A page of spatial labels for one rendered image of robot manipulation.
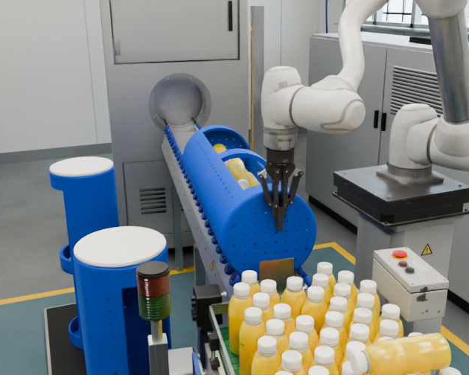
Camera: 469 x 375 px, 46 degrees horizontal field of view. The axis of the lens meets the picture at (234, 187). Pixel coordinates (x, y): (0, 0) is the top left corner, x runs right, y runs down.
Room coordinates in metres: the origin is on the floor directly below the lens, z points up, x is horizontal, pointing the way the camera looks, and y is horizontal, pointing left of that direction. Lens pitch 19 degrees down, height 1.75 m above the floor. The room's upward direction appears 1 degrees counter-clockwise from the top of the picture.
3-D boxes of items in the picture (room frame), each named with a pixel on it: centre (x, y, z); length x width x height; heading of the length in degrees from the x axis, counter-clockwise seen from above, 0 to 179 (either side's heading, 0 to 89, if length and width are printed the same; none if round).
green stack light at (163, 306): (0.96, 0.16, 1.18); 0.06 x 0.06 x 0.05
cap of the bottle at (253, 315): (1.09, -0.04, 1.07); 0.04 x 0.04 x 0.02
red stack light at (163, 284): (0.96, 0.16, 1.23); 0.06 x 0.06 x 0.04
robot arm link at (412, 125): (1.97, -0.66, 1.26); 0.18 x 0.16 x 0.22; 43
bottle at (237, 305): (1.21, -0.01, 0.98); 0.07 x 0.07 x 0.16
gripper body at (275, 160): (1.45, -0.12, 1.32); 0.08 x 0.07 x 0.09; 102
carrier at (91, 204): (2.41, 0.69, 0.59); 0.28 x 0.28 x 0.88
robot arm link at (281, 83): (1.44, -0.13, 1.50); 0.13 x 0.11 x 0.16; 43
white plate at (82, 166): (2.41, 0.69, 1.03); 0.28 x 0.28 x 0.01
